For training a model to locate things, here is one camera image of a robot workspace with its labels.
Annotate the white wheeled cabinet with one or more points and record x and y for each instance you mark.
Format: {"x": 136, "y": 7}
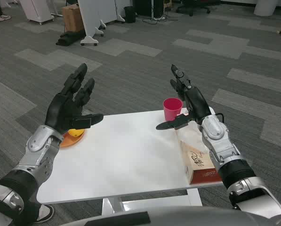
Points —
{"x": 36, "y": 9}

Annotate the pink plastic cup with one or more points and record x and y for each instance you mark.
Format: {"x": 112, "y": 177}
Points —
{"x": 172, "y": 109}

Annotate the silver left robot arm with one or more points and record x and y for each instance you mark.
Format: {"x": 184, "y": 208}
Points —
{"x": 36, "y": 143}

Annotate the black trash bin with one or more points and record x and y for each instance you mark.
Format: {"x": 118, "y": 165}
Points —
{"x": 130, "y": 14}

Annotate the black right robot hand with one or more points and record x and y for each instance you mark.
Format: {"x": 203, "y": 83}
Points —
{"x": 198, "y": 103}

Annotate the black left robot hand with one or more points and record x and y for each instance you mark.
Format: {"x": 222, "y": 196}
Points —
{"x": 60, "y": 110}

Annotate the black white sneaker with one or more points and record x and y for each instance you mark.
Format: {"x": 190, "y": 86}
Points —
{"x": 45, "y": 213}

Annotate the white wheeled partition board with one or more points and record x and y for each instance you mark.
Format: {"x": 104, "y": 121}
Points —
{"x": 95, "y": 11}

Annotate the white pink sneaker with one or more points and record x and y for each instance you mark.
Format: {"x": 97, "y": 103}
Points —
{"x": 3, "y": 18}

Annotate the orange tissue box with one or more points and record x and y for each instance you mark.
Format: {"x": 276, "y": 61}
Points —
{"x": 196, "y": 162}

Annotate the orange plate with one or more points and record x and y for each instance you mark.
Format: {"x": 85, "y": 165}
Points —
{"x": 69, "y": 141}

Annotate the yellow orange fruit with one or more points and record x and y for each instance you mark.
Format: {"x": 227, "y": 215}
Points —
{"x": 75, "y": 133}

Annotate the black office chair base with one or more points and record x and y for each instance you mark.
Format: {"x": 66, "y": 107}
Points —
{"x": 192, "y": 9}

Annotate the black bag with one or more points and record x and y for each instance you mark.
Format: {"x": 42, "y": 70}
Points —
{"x": 67, "y": 38}

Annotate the silver robot chest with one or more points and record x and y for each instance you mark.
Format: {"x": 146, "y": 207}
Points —
{"x": 178, "y": 219}

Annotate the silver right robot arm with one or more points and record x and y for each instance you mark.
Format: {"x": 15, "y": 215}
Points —
{"x": 213, "y": 127}

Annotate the white power strip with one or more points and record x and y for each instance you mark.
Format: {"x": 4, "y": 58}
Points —
{"x": 159, "y": 18}

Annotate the white table base frame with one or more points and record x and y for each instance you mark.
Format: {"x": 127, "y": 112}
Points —
{"x": 112, "y": 204}

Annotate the white round column base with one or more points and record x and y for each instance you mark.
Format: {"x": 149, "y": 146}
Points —
{"x": 265, "y": 7}

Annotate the brown cardboard box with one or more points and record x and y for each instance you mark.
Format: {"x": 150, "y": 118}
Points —
{"x": 72, "y": 18}

